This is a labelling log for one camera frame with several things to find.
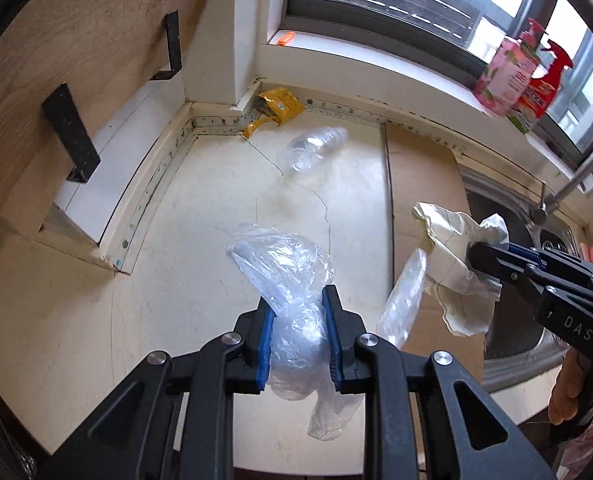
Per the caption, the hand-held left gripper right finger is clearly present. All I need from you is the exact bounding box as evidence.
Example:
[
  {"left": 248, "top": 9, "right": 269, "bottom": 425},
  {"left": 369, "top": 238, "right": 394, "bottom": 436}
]
[{"left": 321, "top": 285, "right": 559, "bottom": 480}]

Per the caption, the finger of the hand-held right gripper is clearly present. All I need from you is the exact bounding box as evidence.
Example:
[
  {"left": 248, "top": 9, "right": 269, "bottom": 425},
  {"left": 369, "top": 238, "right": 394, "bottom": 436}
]
[
  {"left": 466, "top": 241, "right": 593, "bottom": 307},
  {"left": 507, "top": 243, "right": 593, "bottom": 292}
]

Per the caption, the clear plastic bottle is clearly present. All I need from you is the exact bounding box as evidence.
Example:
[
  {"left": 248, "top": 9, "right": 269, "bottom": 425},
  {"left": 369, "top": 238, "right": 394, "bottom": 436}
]
[{"left": 278, "top": 126, "right": 349, "bottom": 177}]

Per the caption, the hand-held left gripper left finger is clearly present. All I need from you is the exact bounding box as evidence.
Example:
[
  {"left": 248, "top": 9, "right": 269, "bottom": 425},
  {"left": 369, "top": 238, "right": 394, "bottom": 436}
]
[{"left": 39, "top": 295, "right": 277, "bottom": 480}]

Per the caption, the steel basin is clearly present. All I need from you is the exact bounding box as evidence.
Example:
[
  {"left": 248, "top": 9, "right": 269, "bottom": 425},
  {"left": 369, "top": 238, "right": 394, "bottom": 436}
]
[{"left": 539, "top": 227, "right": 584, "bottom": 261}]

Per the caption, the wooden cutting board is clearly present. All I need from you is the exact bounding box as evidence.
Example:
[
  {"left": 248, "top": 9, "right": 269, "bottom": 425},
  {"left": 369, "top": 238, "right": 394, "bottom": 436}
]
[{"left": 0, "top": 0, "right": 224, "bottom": 238}]

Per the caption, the red spray bottle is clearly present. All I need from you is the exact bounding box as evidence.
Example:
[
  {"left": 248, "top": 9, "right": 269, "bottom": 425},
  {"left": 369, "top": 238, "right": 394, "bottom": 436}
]
[{"left": 507, "top": 40, "right": 574, "bottom": 135}]

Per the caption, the white paper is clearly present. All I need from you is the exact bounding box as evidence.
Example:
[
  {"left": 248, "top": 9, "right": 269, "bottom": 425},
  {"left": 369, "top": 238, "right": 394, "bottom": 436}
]
[{"left": 412, "top": 201, "right": 509, "bottom": 338}]

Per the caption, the pink soap bottle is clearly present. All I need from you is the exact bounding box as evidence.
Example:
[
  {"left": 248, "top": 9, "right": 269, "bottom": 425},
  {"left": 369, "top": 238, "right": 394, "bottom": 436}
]
[{"left": 472, "top": 17, "right": 547, "bottom": 118}]

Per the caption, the clear plastic wrapper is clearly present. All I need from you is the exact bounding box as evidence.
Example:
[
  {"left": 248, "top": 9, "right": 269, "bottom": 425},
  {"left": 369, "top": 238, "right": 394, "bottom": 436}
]
[{"left": 376, "top": 247, "right": 429, "bottom": 351}]

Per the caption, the yellow foil packet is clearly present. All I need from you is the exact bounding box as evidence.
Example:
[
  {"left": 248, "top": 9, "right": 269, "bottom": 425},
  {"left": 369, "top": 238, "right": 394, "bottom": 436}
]
[{"left": 243, "top": 87, "right": 306, "bottom": 139}]

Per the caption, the black metal bracket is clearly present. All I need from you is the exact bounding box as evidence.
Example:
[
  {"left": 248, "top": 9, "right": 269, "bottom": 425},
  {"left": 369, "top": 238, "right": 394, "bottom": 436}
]
[
  {"left": 41, "top": 82, "right": 101, "bottom": 185},
  {"left": 149, "top": 10, "right": 183, "bottom": 82}
]

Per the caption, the flat cardboard sheet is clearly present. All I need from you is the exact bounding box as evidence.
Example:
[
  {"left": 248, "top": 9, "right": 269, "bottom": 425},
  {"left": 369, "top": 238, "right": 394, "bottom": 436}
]
[{"left": 383, "top": 122, "right": 487, "bottom": 396}]

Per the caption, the white wall panel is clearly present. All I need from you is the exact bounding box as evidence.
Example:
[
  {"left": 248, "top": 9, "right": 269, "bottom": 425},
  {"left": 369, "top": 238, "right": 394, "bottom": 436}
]
[{"left": 39, "top": 77, "right": 197, "bottom": 261}]

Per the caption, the black thread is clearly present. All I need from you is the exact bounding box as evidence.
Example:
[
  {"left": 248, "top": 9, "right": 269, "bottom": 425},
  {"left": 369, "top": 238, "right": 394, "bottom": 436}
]
[{"left": 246, "top": 137, "right": 333, "bottom": 248}]

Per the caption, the stainless steel sink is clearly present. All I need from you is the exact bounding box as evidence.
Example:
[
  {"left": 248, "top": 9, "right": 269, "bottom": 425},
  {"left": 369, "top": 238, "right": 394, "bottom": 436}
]
[{"left": 459, "top": 165, "right": 592, "bottom": 393}]

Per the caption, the person's right hand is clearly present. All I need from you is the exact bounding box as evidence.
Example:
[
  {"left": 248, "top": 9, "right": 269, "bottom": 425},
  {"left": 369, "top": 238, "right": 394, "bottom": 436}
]
[{"left": 547, "top": 347, "right": 584, "bottom": 427}]

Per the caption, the translucent plastic bag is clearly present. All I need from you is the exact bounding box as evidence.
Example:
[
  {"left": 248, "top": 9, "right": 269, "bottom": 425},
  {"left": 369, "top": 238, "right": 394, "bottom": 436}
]
[{"left": 228, "top": 224, "right": 367, "bottom": 442}]

